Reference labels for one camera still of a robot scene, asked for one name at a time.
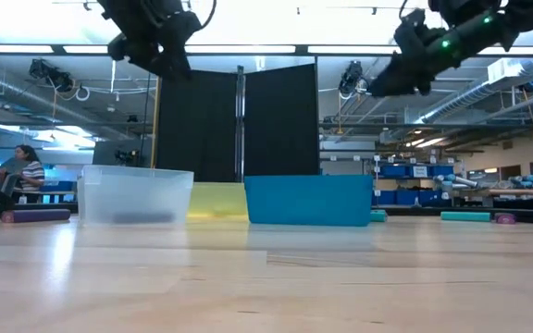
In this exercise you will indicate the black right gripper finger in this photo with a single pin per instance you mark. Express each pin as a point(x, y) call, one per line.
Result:
point(410, 74)
point(400, 89)

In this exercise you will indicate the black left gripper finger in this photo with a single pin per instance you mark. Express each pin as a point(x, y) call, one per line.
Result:
point(181, 30)
point(174, 62)

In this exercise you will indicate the teal block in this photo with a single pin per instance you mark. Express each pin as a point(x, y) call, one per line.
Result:
point(379, 216)
point(465, 216)

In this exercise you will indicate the clear plastic bin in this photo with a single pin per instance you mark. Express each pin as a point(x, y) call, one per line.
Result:
point(132, 189)

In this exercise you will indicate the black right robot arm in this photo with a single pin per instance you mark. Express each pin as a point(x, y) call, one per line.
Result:
point(525, 14)

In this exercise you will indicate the overhead LED light bar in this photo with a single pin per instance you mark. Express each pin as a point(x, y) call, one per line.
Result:
point(248, 49)

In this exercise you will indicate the black partition panel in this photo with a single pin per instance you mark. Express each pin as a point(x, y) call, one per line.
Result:
point(192, 139)
point(280, 120)

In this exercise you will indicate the yellow pole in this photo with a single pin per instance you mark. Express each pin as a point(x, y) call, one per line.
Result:
point(155, 139)

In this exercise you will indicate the shelf with blue bins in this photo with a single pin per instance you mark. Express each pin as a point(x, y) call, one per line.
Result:
point(396, 198)

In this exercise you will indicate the gray board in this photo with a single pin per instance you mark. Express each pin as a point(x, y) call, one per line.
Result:
point(104, 155)

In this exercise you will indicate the blue plastic bin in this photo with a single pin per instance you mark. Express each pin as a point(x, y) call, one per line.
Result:
point(310, 201)

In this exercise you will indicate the yellow plastic bin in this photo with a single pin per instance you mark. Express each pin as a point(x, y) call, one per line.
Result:
point(218, 201)

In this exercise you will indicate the wooden workbench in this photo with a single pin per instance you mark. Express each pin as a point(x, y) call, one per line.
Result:
point(516, 191)

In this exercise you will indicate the person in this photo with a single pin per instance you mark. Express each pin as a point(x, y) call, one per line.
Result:
point(30, 173)

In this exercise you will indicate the black ceiling camera rig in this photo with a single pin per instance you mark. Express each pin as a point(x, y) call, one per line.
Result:
point(352, 76)
point(51, 74)

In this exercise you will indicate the silver ventilation duct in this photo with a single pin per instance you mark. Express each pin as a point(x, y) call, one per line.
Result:
point(16, 99)
point(470, 94)

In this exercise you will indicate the metal post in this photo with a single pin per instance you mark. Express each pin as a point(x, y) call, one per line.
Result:
point(239, 139)

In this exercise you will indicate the black table frame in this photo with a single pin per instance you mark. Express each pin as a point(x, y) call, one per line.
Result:
point(410, 210)

